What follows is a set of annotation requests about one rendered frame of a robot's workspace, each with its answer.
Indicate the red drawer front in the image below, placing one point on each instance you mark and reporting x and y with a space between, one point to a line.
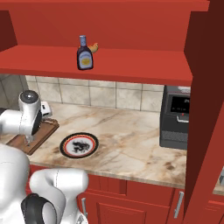
108 184

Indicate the brown wooden cutting board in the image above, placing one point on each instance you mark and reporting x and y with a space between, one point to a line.
43 131

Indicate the dark grey countertop appliance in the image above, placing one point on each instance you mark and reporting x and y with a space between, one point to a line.
175 128

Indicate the large red cabinet door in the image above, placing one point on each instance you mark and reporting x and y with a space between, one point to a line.
204 116

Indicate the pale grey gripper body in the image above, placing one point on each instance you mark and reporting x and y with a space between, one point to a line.
29 139

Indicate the red wall cabinet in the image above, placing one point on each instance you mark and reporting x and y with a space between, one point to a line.
131 61

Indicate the black rimmed white plate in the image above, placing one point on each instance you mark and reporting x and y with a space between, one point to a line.
90 144

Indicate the orange yellow food item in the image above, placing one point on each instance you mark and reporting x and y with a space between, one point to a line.
94 47

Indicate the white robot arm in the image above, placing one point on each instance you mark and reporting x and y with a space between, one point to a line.
17 122

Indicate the dark condiment bottle blue cap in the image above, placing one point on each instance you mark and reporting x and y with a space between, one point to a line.
85 58

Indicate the red base cabinet door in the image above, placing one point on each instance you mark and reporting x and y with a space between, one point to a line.
182 210
125 207

